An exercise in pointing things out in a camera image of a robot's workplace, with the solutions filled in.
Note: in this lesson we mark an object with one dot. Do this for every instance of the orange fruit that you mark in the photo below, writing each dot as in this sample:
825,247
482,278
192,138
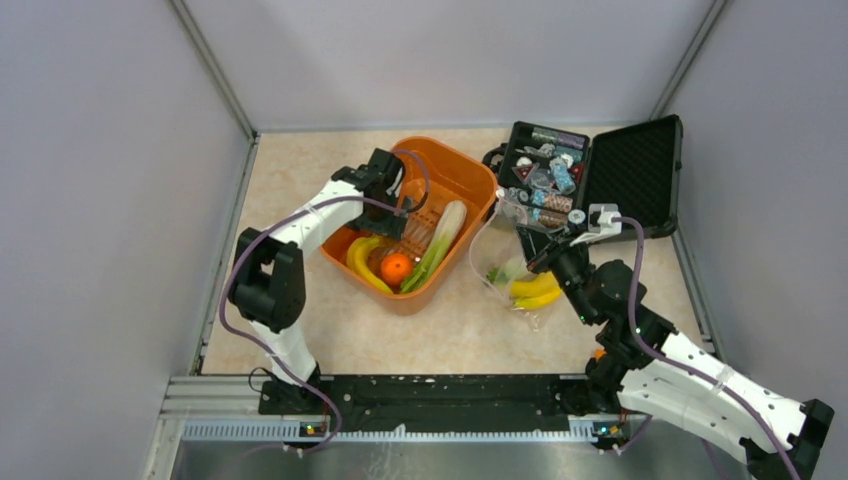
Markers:
395,268

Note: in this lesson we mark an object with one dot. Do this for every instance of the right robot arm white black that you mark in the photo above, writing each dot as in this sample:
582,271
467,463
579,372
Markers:
651,367

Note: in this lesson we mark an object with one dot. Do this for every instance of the orange plastic basket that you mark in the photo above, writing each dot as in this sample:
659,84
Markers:
453,176

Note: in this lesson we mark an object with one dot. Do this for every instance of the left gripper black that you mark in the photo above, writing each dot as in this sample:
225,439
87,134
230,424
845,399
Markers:
392,225

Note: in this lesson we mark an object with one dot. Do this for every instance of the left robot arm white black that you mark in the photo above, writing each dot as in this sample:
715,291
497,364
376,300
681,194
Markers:
267,280

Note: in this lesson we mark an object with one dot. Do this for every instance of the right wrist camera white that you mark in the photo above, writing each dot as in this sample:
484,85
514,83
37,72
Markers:
603,223

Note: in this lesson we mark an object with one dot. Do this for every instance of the yellow banana bunch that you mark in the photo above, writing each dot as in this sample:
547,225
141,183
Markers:
534,294
357,257

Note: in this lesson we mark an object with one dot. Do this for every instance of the clear zip top bag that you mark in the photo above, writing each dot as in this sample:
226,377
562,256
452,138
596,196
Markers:
496,258

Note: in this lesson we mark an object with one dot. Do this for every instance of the green leafy vegetable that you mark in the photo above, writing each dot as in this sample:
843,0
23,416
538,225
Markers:
447,229

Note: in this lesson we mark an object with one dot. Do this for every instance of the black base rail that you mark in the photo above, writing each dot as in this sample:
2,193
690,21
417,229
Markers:
436,404

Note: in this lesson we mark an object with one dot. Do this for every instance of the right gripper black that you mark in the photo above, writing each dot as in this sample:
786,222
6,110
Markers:
541,243

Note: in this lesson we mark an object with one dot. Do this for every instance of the black poker chip case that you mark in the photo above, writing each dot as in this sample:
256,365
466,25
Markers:
549,173

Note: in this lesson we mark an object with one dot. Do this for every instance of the white radish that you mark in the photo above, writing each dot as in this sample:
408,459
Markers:
513,269

